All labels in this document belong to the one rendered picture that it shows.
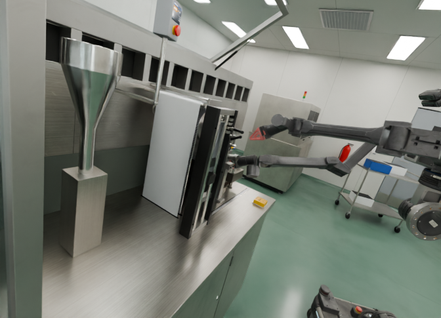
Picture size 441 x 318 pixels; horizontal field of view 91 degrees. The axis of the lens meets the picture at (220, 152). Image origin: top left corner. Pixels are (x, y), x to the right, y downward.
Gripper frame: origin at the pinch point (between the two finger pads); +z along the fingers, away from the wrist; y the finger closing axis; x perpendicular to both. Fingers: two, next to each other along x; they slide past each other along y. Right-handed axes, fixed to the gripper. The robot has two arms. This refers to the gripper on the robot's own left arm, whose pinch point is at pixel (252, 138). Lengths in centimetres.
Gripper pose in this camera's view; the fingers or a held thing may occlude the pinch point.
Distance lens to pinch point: 114.2
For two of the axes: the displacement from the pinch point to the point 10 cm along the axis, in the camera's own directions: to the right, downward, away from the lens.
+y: 4.9, -1.4, 8.6
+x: -3.7, -9.3, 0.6
